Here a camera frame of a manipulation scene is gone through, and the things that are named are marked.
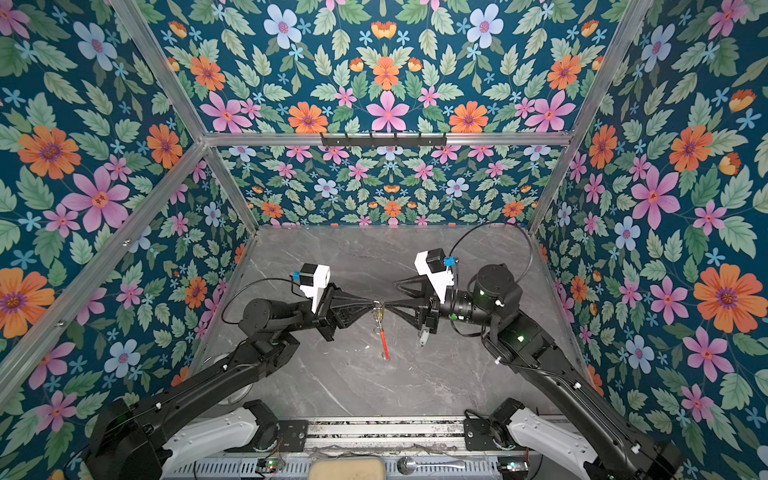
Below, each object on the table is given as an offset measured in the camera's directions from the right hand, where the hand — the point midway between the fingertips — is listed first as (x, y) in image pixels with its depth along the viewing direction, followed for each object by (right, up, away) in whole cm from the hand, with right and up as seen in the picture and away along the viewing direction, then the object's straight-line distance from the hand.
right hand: (394, 293), depth 54 cm
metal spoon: (+2, -42, +14) cm, 44 cm away
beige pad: (-11, -41, +12) cm, 45 cm away
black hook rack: (-5, +43, +39) cm, 58 cm away
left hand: (-4, -2, -3) cm, 6 cm away
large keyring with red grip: (-3, -4, +2) cm, 5 cm away
